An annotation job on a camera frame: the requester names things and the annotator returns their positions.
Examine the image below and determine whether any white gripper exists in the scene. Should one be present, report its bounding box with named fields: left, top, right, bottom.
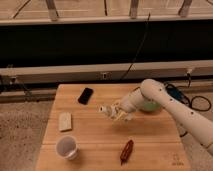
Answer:
left=110, top=94, right=138, bottom=121

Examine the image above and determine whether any small white bottle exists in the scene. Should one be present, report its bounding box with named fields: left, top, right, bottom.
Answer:
left=99, top=106, right=117, bottom=119

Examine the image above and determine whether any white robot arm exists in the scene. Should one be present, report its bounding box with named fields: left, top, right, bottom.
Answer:
left=112, top=79, right=213, bottom=156

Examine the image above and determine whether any green bowl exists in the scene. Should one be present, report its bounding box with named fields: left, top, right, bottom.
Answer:
left=140, top=101, right=161, bottom=112

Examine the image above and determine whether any black smartphone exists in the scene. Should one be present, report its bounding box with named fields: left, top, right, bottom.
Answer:
left=78, top=88, right=93, bottom=105

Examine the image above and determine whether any brown red chili toy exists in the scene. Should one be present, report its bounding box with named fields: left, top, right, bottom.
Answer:
left=120, top=140, right=134, bottom=163

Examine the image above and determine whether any beige rectangular sponge block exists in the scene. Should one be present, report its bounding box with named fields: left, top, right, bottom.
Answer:
left=59, top=113, right=72, bottom=132

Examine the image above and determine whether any white plastic cup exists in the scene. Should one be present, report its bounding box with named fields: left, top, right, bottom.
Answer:
left=55, top=136, right=78, bottom=160

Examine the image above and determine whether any blue power device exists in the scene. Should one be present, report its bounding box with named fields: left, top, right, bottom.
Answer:
left=166, top=86, right=183, bottom=101

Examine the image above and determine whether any black hanging cable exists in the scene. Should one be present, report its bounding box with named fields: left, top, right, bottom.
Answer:
left=120, top=12, right=152, bottom=78

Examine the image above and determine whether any black cable on floor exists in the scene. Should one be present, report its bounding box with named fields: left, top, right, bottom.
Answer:
left=164, top=68, right=213, bottom=138

